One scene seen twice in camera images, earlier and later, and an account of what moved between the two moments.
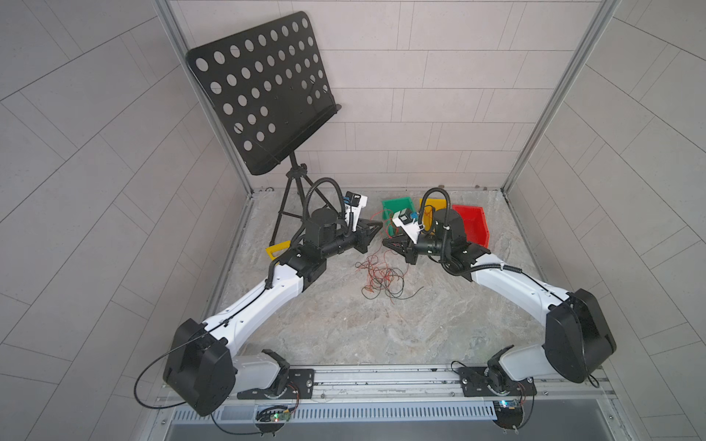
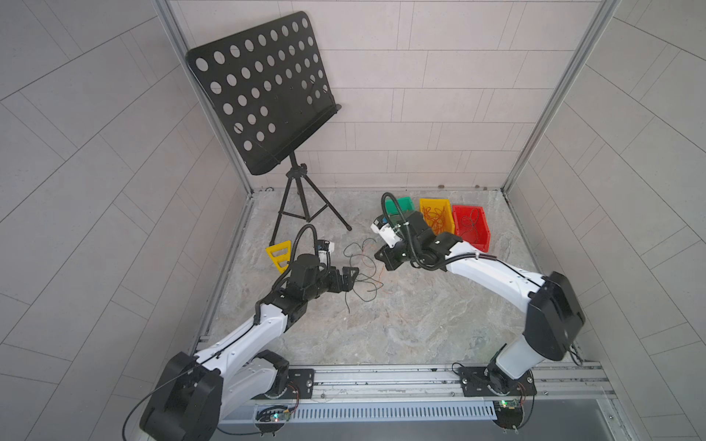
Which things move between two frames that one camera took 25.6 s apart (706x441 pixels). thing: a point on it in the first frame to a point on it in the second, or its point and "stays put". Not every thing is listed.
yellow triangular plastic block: x=278 y=247 stays put
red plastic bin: x=476 y=224 stays put
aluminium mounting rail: x=417 y=385 stays put
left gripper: x=360 y=240 to x=345 y=285
